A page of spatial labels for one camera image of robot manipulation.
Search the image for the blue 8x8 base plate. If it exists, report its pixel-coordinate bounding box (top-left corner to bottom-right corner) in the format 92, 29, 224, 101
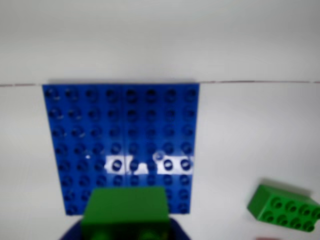
41, 80, 201, 217

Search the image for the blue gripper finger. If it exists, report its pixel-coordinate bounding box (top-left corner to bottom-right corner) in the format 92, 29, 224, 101
58, 217, 191, 240

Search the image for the green 2x4 block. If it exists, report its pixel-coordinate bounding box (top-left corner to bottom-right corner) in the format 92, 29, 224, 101
246, 177, 320, 234

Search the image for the green 2x2 block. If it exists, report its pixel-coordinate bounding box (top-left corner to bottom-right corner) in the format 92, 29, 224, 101
80, 186, 171, 240

